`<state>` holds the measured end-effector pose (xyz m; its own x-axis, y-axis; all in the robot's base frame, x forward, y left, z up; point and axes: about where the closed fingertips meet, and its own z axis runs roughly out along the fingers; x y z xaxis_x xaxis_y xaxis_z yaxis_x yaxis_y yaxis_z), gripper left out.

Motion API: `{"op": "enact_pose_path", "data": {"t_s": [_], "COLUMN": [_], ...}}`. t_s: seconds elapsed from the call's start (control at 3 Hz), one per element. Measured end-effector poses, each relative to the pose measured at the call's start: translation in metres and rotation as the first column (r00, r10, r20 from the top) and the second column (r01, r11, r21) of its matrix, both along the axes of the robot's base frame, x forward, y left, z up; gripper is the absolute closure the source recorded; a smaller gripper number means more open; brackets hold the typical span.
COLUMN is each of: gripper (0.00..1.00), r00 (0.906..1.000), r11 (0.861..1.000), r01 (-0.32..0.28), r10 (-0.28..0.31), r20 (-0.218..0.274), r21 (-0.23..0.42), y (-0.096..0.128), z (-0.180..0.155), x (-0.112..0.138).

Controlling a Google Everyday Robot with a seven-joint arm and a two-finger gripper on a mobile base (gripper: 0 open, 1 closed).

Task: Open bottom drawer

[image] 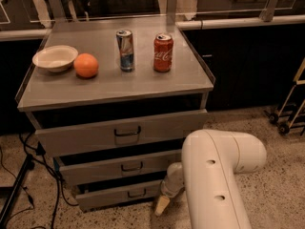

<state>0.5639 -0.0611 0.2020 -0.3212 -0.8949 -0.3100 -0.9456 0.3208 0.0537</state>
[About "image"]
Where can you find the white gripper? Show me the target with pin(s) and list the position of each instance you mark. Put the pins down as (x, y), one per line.
(168, 186)

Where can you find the grey bottom drawer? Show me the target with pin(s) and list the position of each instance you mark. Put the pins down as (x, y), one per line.
(118, 195)

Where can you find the grey drawer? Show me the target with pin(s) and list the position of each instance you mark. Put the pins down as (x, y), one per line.
(119, 167)
(79, 139)
(118, 195)

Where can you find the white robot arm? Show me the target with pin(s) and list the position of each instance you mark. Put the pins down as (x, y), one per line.
(209, 161)

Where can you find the grey top drawer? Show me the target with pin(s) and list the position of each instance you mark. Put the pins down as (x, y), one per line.
(79, 139)

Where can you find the grey middle drawer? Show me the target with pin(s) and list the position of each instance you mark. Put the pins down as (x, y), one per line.
(119, 167)

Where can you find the grey metal drawer cabinet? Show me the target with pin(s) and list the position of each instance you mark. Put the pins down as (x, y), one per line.
(59, 100)

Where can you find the black tripod leg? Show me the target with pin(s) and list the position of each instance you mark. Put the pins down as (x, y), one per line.
(12, 191)

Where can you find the yellow wheeled cart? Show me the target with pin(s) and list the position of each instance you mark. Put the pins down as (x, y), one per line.
(290, 112)

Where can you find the red cola can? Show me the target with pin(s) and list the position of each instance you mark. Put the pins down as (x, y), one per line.
(163, 52)

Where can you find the orange fruit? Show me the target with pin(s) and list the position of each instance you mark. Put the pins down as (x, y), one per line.
(86, 65)

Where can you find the blue silver energy drink can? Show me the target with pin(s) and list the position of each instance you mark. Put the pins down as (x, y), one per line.
(125, 46)

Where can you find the white bowl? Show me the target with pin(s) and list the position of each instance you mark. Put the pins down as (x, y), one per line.
(55, 59)

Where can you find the grey metal post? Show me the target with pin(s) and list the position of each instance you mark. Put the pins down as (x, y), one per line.
(268, 12)
(57, 10)
(171, 11)

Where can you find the grey metal post right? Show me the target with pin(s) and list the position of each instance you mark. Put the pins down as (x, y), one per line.
(268, 12)

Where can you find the white horizontal rail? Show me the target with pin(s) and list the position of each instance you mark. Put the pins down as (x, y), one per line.
(183, 26)

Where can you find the grey metal post left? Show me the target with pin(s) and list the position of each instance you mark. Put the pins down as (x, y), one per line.
(57, 10)

